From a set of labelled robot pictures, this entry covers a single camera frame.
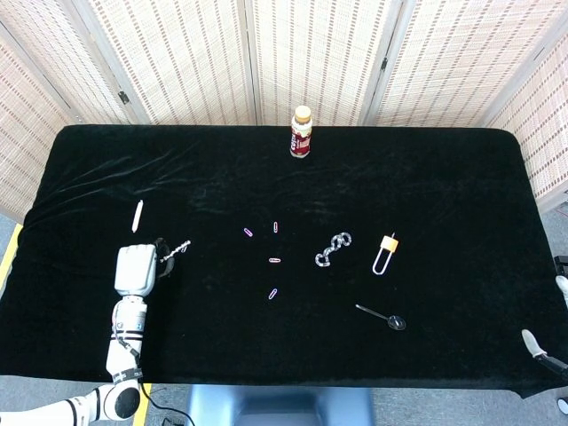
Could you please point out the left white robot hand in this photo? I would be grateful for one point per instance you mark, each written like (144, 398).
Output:
(135, 270)

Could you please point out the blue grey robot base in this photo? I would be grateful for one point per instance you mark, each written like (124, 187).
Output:
(284, 406)

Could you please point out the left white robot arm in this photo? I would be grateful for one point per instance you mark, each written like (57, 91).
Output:
(126, 346)

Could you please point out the white plastic stick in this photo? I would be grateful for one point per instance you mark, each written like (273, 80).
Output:
(137, 216)

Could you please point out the yellow floor tape strip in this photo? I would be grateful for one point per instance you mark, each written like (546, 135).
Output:
(145, 410)
(10, 253)

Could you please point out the metal screen hinge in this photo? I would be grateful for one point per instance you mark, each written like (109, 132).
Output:
(123, 97)
(384, 63)

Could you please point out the woven folding screen panel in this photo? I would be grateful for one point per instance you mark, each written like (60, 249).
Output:
(49, 49)
(22, 133)
(461, 62)
(319, 49)
(541, 124)
(177, 57)

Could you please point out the black velvet table cloth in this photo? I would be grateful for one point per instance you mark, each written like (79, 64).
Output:
(310, 350)

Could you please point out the red labelled drink bottle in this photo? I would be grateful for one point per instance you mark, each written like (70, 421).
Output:
(301, 137)

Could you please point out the yellow padlock with long shackle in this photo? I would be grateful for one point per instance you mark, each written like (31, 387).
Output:
(389, 244)

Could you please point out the metal spoon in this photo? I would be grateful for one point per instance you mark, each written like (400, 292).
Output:
(395, 322)

